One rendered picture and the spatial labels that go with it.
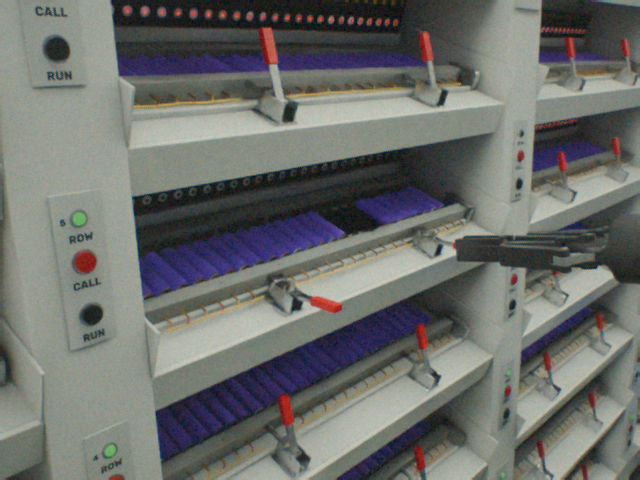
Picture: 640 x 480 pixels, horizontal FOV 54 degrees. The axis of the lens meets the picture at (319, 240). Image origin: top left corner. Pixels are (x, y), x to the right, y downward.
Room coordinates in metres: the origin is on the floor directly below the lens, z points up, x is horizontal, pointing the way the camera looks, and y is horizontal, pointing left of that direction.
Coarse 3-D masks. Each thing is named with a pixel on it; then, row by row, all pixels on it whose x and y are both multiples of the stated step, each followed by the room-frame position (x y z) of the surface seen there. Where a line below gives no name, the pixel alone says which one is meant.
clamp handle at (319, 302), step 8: (288, 288) 0.63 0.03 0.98; (296, 296) 0.62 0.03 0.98; (304, 296) 0.62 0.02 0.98; (312, 296) 0.62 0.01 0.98; (320, 296) 0.61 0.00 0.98; (312, 304) 0.61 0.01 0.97; (320, 304) 0.60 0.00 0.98; (328, 304) 0.59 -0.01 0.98; (336, 304) 0.59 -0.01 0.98; (336, 312) 0.59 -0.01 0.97
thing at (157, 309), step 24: (432, 216) 0.89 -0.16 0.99; (456, 216) 0.93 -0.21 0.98; (360, 240) 0.77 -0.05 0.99; (384, 240) 0.81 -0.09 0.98; (264, 264) 0.67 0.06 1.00; (288, 264) 0.68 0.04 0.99; (312, 264) 0.71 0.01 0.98; (192, 288) 0.60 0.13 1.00; (216, 288) 0.61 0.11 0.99; (240, 288) 0.63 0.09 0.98; (144, 312) 0.55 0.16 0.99; (168, 312) 0.57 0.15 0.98
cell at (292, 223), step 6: (288, 222) 0.79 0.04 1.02; (294, 222) 0.79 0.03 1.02; (294, 228) 0.78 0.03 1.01; (300, 228) 0.78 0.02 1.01; (306, 228) 0.78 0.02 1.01; (300, 234) 0.78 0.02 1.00; (306, 234) 0.77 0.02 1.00; (312, 234) 0.77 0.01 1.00; (312, 240) 0.76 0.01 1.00; (318, 240) 0.76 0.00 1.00
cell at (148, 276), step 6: (138, 258) 0.64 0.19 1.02; (144, 264) 0.63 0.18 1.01; (144, 270) 0.62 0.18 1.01; (150, 270) 0.62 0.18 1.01; (144, 276) 0.61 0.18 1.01; (150, 276) 0.61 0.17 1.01; (156, 276) 0.61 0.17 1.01; (144, 282) 0.61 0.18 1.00; (150, 282) 0.61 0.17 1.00; (156, 282) 0.61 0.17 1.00; (162, 282) 0.61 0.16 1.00; (150, 288) 0.60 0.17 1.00; (156, 288) 0.60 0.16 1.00; (162, 288) 0.60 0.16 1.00; (168, 288) 0.60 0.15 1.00; (156, 294) 0.60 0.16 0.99
